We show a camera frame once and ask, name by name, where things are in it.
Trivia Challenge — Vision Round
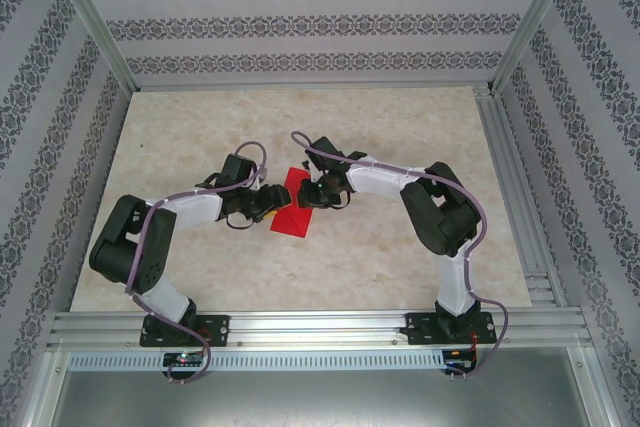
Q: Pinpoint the red cloth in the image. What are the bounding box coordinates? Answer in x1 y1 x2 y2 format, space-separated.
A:
268 166 314 238

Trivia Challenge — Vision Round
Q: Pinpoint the grey sheet metal shelf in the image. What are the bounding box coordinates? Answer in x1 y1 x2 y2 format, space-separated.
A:
47 370 596 427

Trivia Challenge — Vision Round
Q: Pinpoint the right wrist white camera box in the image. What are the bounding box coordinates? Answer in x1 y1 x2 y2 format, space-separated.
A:
298 156 321 186

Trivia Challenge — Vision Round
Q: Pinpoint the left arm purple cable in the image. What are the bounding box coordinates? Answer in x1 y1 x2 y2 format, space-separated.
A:
122 140 269 386

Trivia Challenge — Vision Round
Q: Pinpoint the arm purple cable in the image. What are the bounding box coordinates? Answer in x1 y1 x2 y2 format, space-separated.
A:
290 130 511 383
122 140 269 386

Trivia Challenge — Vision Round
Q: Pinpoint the thin aluminium frame bar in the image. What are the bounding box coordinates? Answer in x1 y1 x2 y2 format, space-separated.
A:
130 79 496 94

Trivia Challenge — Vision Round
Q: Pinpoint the long aluminium mounting rail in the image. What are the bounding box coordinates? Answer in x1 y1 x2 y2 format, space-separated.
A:
47 309 594 351

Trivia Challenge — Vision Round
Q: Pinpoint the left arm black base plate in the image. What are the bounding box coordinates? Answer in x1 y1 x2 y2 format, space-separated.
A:
139 314 231 348

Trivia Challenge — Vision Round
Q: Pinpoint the slotted grey cable duct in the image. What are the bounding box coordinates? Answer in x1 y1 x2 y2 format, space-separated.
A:
67 349 481 373

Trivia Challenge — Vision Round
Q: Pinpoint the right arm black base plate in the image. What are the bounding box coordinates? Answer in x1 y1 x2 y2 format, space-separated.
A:
405 311 499 347

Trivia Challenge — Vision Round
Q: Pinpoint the aluminium side rail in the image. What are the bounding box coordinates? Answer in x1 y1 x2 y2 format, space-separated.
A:
474 86 569 308

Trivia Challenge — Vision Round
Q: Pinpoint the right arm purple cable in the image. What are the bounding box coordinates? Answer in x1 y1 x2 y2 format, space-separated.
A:
290 130 511 383

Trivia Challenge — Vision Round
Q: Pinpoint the aluminium frame post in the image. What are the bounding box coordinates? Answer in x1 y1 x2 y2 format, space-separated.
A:
47 0 139 93
492 0 584 93

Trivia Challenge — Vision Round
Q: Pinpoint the short aluminium frame bar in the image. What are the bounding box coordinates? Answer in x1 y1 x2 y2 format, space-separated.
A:
19 349 69 427
569 346 621 427

